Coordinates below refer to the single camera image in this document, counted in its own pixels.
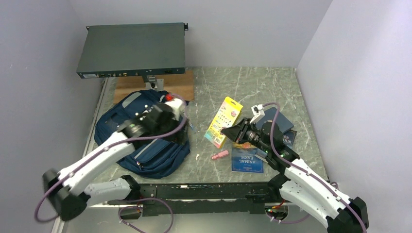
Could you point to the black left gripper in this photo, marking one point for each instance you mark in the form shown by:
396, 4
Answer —
179, 138

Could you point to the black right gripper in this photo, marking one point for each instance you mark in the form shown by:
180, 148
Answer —
237, 134

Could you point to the colourful crayon box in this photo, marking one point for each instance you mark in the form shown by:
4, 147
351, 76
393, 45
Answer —
225, 117

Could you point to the navy blue student backpack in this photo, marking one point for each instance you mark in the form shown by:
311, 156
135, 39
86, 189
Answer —
153, 159

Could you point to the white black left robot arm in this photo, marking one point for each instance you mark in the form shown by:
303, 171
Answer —
71, 190

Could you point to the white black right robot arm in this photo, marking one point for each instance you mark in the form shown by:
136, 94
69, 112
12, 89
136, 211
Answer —
298, 183

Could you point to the pink eraser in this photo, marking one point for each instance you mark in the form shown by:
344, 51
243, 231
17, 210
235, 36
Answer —
220, 154

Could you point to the Animal Farm book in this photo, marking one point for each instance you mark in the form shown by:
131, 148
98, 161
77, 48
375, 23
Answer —
247, 158

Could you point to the wooden board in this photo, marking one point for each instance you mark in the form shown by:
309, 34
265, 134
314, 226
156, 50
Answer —
181, 84

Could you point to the navy blue notebook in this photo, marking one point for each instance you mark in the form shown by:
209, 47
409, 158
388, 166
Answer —
283, 123

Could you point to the Nineteen Eighty-Four book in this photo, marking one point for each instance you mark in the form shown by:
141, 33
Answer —
289, 138

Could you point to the grey rack server box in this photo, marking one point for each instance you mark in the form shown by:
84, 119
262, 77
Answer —
133, 50

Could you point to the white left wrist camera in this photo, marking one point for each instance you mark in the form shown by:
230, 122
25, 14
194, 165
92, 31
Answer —
177, 104

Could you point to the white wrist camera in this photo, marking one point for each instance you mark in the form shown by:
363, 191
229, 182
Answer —
258, 113
177, 104

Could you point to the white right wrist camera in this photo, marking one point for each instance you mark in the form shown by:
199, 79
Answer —
258, 113

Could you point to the grey metal stand bracket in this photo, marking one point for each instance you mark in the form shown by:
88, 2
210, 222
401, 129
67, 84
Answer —
153, 83

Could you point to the aluminium side rail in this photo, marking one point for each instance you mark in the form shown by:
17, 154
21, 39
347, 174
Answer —
90, 140

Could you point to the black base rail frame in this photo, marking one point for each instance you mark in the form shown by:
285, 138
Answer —
203, 198

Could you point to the aluminium extrusion rail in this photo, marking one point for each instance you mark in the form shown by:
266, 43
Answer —
97, 193

